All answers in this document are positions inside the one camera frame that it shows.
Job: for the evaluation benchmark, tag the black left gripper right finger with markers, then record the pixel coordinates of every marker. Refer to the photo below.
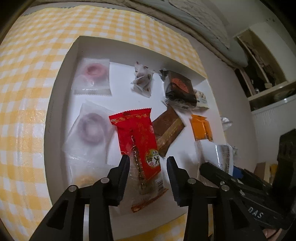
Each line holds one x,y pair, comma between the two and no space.
180,182

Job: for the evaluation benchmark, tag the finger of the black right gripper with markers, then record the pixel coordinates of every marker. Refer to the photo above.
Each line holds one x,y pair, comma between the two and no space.
220,178
250,179

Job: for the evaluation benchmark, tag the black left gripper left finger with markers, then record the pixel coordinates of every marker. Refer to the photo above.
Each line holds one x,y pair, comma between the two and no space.
117,181

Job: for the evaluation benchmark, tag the white deer mooncake packet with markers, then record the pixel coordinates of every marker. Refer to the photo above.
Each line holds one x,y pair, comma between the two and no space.
221,156

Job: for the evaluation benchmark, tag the beige donut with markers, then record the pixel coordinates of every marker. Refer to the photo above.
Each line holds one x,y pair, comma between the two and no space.
82,174

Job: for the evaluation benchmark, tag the orange pastry packet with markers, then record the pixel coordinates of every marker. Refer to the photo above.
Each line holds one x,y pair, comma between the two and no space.
201,128

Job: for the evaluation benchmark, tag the purple donut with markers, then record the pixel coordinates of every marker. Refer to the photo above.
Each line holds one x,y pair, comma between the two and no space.
90,136

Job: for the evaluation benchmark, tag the red pastry packet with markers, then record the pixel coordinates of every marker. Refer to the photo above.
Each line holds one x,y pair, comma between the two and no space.
137,140

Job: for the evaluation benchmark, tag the brown foil snack packet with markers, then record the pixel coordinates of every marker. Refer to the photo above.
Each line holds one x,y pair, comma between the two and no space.
167,127

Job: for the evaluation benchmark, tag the black red mooncake packet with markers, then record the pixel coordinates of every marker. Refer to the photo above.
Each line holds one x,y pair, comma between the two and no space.
178,89

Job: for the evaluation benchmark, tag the small clear patterned snack packet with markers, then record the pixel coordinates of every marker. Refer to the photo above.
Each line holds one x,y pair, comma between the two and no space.
142,83

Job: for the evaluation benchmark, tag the right human hand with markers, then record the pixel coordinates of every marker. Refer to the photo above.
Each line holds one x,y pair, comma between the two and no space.
273,235

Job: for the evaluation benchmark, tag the silver foil candy wrapper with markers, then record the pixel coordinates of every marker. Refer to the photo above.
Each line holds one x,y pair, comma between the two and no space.
226,123

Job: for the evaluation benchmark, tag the small white candy packet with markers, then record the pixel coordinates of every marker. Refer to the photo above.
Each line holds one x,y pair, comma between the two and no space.
201,100

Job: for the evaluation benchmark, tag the white cardboard tray box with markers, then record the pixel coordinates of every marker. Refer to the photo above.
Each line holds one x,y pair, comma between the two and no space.
88,205

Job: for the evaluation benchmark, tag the white open shelf cabinet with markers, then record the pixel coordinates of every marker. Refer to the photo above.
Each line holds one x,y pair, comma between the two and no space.
269,76

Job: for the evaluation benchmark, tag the pink donut in clear packet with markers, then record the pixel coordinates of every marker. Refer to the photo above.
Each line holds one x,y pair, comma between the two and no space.
91,77

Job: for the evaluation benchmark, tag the grey blue folded duvet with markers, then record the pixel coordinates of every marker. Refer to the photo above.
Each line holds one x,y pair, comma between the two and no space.
164,11

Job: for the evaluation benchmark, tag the yellow white checkered cloth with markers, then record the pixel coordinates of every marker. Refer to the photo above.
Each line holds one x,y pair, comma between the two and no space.
31,56

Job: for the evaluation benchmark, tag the beige knitted right pillow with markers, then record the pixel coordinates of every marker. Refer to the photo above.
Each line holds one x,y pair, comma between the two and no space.
199,11

